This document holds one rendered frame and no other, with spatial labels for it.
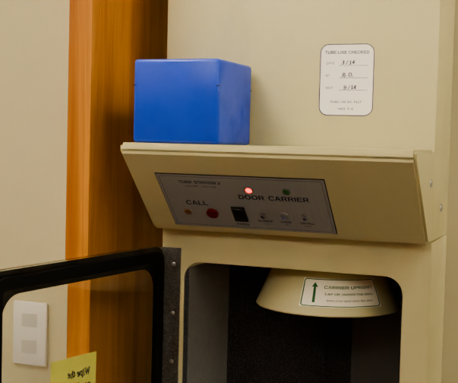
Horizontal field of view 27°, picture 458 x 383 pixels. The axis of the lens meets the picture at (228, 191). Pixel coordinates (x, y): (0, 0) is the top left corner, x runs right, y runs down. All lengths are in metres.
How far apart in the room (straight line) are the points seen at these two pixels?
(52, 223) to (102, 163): 0.62
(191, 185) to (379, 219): 0.21
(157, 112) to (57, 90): 0.71
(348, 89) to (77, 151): 0.31
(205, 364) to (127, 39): 0.41
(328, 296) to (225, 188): 0.18
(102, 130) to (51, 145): 0.62
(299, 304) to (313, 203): 0.15
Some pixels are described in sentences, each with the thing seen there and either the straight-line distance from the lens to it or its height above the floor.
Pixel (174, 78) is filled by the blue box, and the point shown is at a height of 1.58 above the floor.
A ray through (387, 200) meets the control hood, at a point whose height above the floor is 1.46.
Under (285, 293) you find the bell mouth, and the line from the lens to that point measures 1.13.
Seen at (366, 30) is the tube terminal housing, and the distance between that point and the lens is 1.07.
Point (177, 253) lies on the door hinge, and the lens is 1.14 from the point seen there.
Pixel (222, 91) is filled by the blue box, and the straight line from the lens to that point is 1.01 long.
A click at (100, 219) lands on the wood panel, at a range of 1.11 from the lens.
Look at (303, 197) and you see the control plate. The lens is 1.00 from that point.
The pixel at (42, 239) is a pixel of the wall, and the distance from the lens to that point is 1.74.
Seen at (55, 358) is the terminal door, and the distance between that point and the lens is 0.98.
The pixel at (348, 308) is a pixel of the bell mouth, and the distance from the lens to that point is 1.11.
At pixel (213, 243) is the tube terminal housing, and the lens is 1.12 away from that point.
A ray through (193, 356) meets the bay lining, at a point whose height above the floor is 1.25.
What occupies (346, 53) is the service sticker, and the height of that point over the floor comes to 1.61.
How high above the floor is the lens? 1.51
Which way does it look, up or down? 3 degrees down
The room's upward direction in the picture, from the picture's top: 1 degrees clockwise
